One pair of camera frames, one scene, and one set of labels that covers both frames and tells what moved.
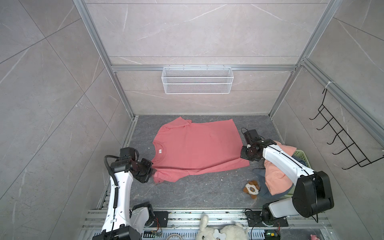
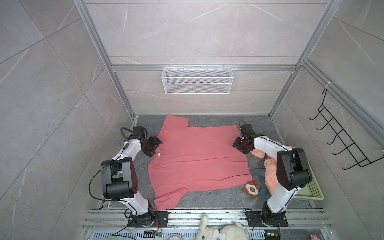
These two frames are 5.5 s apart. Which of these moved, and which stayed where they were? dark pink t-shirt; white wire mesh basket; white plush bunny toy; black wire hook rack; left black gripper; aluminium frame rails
Moved: dark pink t-shirt; left black gripper
Stayed: aluminium frame rails; white plush bunny toy; black wire hook rack; white wire mesh basket
